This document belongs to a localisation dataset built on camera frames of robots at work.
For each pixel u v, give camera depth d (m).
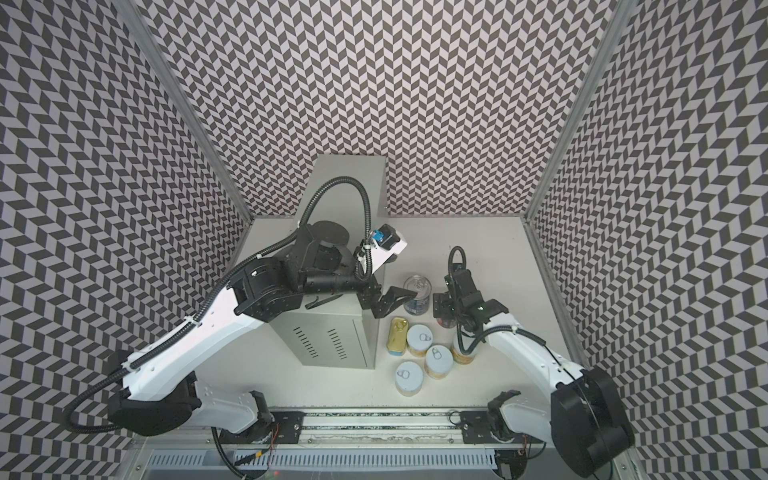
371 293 0.50
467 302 0.64
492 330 0.53
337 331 0.62
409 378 0.75
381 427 0.74
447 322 0.87
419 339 0.83
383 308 0.49
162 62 0.79
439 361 0.79
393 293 0.48
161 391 0.39
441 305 0.77
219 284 0.41
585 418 0.40
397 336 0.82
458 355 0.79
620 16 0.68
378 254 0.46
